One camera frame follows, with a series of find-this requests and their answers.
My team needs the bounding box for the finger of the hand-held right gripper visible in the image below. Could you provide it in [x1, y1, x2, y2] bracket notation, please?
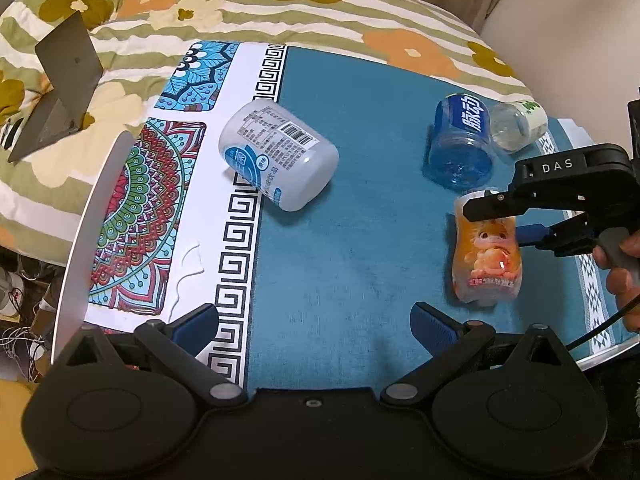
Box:
[515, 214, 600, 258]
[462, 187, 590, 223]

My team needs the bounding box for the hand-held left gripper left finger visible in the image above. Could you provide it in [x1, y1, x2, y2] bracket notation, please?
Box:
[53, 302, 249, 407]

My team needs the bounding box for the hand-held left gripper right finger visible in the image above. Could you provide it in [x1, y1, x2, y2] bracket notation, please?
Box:
[381, 302, 580, 406]

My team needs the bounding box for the orange cartoon print cup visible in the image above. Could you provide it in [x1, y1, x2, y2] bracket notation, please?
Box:
[452, 187, 524, 307]

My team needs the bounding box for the white labelled plastic cup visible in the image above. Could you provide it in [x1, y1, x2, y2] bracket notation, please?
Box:
[218, 99, 340, 212]

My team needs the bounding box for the person's right hand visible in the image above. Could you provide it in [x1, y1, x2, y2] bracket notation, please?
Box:
[593, 232, 640, 332]

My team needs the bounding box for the blue drink bottle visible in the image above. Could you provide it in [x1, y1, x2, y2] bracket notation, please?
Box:
[428, 93, 496, 191]

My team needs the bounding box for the patterned teal table mat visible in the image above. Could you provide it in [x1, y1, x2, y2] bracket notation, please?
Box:
[87, 40, 640, 393]

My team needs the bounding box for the beige sofa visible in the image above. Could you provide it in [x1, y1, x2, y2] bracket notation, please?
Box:
[112, 0, 640, 133]

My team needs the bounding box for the floral striped blanket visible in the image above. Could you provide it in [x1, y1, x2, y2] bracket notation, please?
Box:
[0, 0, 538, 266]

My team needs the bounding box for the grey laptop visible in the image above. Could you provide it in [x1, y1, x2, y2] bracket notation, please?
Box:
[7, 10, 105, 164]

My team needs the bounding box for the black cable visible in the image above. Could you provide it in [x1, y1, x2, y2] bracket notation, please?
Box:
[564, 294, 640, 352]

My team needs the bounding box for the tangle of floor cables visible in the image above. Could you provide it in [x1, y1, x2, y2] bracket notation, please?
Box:
[0, 247, 68, 386]

